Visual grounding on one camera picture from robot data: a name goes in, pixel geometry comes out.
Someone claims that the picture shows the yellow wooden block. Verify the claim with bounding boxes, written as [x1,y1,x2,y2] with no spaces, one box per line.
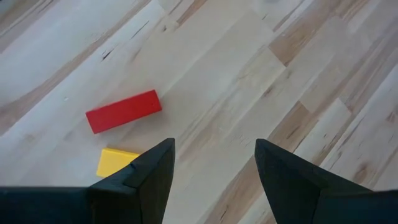
[95,147,141,179]

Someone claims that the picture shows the red wooden block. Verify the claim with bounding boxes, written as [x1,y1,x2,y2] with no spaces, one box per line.
[85,89,163,135]

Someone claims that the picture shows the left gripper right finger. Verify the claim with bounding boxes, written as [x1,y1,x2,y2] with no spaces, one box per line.
[254,138,374,224]

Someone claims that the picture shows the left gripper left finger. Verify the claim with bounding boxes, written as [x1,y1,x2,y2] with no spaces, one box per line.
[88,138,177,224]

